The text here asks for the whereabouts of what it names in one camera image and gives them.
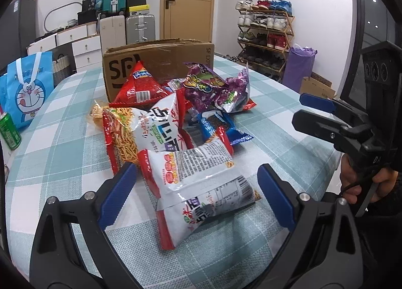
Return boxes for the purple white snack bag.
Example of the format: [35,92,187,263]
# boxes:
[215,65,250,113]

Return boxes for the blue cookie packet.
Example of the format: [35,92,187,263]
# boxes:
[197,110,254,146]

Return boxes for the white red bag with barcode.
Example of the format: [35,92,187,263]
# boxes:
[156,176,260,250]

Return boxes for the small white red noodle bag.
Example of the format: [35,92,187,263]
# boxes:
[138,127,234,201]

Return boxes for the large white red noodle bag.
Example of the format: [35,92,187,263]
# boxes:
[102,89,194,174]

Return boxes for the red triangular chip bag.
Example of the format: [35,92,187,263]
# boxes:
[109,61,169,108]

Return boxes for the orange bread packet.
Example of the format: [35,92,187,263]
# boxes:
[86,101,109,129]

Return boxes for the person's right hand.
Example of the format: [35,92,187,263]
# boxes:
[340,154,398,205]

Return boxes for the cardboard box on floor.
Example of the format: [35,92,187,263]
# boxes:
[299,72,335,99]

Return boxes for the purple rolled mat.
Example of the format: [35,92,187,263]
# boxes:
[282,43,318,92]

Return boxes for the wooden shoe rack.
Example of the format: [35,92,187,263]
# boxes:
[235,0,294,82]

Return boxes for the green soda can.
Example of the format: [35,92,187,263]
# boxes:
[0,112,22,150]

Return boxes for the brown cardboard box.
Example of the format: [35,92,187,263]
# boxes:
[103,39,215,102]

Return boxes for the wooden door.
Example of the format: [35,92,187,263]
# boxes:
[160,0,215,42]

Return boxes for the blue Doraemon tote bag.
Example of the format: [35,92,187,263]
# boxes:
[1,51,54,129]

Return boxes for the woven laundry basket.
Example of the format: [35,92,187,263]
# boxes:
[53,54,72,87]

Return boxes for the silver suitcase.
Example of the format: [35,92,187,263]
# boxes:
[125,14,155,44]

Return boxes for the white drawer cabinet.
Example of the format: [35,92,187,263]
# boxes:
[27,22,102,73]

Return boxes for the beige suitcase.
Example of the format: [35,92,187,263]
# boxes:
[99,16,126,54]

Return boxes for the black refrigerator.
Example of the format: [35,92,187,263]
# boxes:
[0,0,37,75]

